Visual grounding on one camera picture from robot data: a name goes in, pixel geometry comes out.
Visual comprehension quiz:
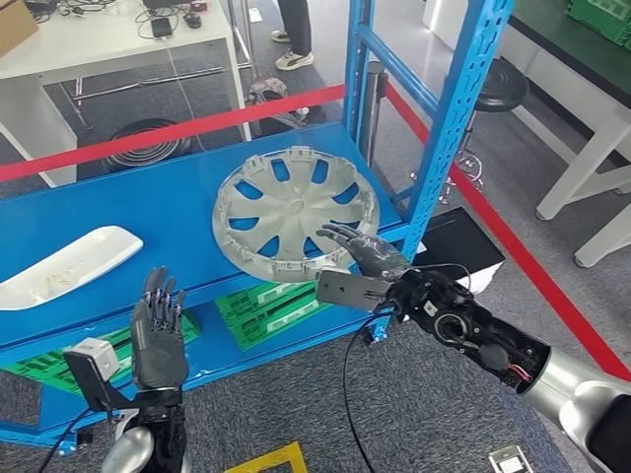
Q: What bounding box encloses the dark green bench mat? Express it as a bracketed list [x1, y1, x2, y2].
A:
[509, 0, 631, 100]

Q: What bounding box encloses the black right camera bracket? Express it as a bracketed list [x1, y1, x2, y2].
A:
[315, 267, 393, 312]

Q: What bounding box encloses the white paper sheet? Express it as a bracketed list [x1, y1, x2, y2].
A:
[460, 260, 504, 297]

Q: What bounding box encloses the white plastic panel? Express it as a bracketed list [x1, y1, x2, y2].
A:
[0, 226, 144, 312]

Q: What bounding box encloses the black left camera bracket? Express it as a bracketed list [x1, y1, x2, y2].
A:
[63, 349, 149, 414]

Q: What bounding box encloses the black round stool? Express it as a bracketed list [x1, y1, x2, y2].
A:
[411, 58, 530, 206]
[100, 117, 192, 173]

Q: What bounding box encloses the yellow floor tape square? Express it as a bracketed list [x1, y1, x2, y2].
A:
[224, 441, 309, 473]

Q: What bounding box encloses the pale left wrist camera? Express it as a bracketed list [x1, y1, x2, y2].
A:
[76, 338, 121, 383]

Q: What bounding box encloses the white desk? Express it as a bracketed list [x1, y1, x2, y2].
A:
[0, 0, 253, 189]

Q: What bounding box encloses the small grey device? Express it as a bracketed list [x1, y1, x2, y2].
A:
[489, 444, 537, 473]

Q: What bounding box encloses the silver plastic wheel cover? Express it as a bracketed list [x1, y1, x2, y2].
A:
[211, 146, 381, 284]

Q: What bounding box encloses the blue metal shelf rack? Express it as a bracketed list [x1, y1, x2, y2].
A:
[0, 0, 516, 458]

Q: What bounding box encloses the brown cardboard box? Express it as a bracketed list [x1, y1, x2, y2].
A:
[0, 0, 40, 59]

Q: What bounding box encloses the person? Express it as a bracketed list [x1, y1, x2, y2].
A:
[269, 0, 315, 72]

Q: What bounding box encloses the grey patterned bag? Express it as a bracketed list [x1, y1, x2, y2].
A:
[245, 77, 312, 130]

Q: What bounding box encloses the red barrier belt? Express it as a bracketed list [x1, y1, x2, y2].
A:
[384, 81, 631, 384]
[0, 83, 346, 184]

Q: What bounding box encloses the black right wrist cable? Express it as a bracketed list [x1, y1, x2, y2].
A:
[342, 309, 395, 473]

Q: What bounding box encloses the white workbench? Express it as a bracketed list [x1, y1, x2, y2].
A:
[423, 0, 631, 269]

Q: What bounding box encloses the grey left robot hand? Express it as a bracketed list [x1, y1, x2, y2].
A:
[131, 266, 189, 391]

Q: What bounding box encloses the black camera bracket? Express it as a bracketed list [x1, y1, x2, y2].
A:
[315, 267, 393, 312]
[63, 349, 149, 414]

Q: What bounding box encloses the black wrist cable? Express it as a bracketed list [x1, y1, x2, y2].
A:
[36, 407, 94, 473]
[342, 309, 395, 473]

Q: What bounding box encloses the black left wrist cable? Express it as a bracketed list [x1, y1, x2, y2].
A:
[36, 407, 94, 473]

